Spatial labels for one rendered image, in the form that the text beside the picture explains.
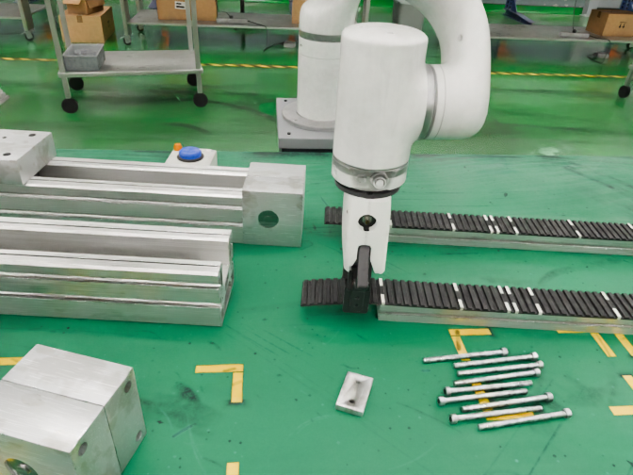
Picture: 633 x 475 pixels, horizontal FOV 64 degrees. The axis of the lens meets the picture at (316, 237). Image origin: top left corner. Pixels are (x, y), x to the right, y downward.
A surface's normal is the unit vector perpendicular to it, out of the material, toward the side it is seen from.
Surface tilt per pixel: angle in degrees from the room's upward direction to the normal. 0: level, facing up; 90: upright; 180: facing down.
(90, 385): 0
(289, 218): 90
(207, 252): 90
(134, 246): 90
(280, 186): 0
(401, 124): 94
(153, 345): 0
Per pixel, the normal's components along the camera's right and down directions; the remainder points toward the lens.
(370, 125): -0.22, 0.52
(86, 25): 0.15, 0.52
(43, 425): 0.05, -0.84
